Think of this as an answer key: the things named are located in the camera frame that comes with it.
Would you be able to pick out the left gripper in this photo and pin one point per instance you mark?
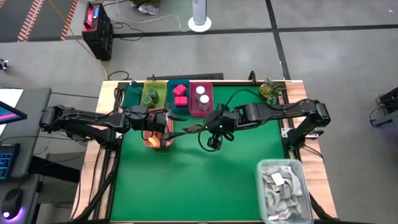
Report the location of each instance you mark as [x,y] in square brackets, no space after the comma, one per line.
[155,121]

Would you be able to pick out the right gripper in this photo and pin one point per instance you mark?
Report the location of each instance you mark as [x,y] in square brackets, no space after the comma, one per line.
[222,123]

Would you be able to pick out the brown spice pouch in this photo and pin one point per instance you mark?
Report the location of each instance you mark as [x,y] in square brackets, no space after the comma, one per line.
[192,128]

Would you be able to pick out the red-lid smoked paprika tin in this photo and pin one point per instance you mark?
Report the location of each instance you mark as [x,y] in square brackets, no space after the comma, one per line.
[181,101]
[179,90]

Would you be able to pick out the white-lid spice jar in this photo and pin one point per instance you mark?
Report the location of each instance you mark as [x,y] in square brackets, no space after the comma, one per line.
[204,101]
[200,91]

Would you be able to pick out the green-lid spice jar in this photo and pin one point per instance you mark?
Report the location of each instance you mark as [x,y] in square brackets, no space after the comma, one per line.
[147,100]
[152,92]

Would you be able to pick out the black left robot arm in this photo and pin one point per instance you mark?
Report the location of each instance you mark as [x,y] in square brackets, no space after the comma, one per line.
[87,119]

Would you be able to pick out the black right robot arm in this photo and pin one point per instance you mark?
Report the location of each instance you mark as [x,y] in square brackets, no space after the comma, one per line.
[280,110]

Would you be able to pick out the orange plastic bin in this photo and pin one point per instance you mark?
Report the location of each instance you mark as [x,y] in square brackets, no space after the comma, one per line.
[171,127]

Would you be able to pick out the blue plastic bin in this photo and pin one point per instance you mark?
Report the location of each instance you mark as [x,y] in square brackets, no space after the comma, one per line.
[170,102]

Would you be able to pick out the pink plastic bin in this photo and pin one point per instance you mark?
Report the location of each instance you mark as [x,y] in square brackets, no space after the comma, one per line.
[209,88]

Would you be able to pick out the yellow-green plastic bin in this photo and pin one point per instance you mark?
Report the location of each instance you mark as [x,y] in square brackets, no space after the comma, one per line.
[161,87]

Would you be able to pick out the artificial green plant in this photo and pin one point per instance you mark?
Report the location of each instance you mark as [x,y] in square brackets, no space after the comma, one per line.
[270,90]

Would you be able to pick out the clear plastic box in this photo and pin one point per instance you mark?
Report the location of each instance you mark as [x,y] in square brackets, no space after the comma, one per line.
[259,193]

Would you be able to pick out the white tag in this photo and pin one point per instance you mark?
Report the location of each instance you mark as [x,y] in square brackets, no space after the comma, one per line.
[277,179]

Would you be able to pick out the grey cloth pile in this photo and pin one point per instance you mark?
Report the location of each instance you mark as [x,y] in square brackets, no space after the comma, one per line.
[283,199]

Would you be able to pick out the white tower fan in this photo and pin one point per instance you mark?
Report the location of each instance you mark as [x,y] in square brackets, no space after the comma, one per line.
[199,18]

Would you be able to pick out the person's shoe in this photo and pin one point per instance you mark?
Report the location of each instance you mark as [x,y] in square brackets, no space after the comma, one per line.
[147,8]

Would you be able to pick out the red and black tool case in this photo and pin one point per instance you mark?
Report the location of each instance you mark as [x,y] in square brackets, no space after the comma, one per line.
[98,31]

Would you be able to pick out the grey desk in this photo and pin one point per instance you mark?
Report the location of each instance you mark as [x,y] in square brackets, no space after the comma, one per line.
[34,105]

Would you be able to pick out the computer monitor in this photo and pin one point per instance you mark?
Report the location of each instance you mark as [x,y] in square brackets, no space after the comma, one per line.
[11,113]

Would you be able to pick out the backlit keyboard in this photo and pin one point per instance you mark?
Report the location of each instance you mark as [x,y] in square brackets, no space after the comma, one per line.
[7,161]

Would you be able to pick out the black computer mouse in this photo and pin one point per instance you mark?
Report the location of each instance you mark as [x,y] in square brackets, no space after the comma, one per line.
[12,202]

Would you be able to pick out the black floor equipment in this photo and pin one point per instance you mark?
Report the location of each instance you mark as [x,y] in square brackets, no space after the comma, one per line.
[387,105]

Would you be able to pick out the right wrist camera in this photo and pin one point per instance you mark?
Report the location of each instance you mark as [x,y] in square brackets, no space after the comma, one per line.
[214,142]

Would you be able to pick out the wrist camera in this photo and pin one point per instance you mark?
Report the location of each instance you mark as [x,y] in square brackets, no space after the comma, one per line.
[214,142]
[138,109]

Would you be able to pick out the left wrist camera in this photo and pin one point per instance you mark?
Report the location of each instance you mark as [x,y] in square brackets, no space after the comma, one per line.
[138,109]

